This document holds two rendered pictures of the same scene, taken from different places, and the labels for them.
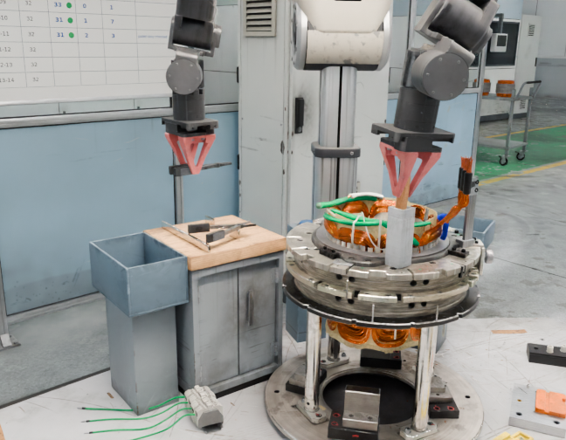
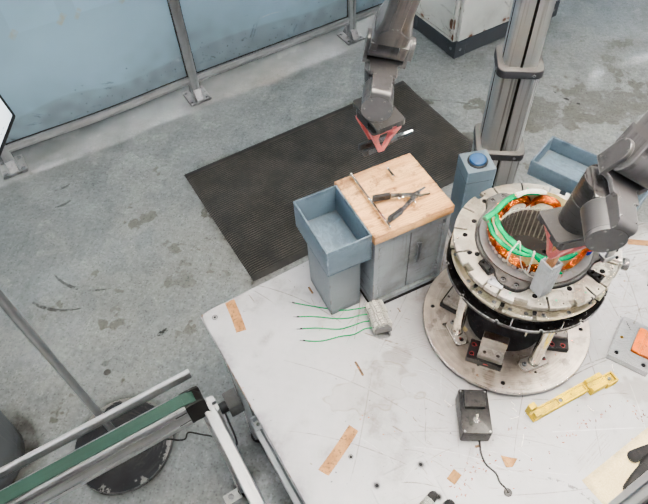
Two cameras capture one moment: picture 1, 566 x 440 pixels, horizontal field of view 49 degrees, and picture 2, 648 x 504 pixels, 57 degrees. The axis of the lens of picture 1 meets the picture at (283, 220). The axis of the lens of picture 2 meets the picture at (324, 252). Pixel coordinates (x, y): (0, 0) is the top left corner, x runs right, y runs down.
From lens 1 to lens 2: 0.66 m
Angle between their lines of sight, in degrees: 38
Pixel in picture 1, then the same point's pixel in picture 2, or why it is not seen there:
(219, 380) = (390, 291)
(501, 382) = (615, 308)
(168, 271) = (357, 247)
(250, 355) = (415, 274)
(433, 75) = (595, 239)
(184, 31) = (379, 52)
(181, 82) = (374, 113)
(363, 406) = (495, 347)
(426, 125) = not seen: hidden behind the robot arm
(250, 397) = (412, 304)
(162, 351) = (349, 281)
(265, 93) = not seen: outside the picture
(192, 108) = not seen: hidden behind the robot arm
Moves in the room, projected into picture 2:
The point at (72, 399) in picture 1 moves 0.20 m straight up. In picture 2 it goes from (284, 291) to (276, 242)
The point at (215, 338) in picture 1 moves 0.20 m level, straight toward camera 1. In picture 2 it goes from (389, 272) to (389, 347)
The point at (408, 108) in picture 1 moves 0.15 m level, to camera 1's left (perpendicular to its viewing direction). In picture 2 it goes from (573, 219) to (474, 208)
